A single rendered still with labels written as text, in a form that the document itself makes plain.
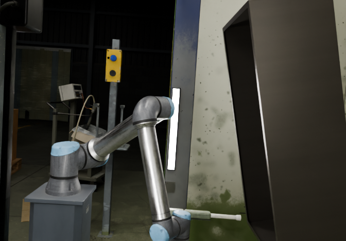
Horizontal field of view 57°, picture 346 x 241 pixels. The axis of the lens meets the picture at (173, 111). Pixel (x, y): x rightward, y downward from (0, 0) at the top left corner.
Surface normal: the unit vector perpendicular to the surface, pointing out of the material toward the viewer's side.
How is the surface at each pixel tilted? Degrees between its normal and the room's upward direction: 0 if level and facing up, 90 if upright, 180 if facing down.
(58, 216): 90
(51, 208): 90
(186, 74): 90
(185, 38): 90
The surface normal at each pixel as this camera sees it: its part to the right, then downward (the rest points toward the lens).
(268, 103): 0.03, 0.06
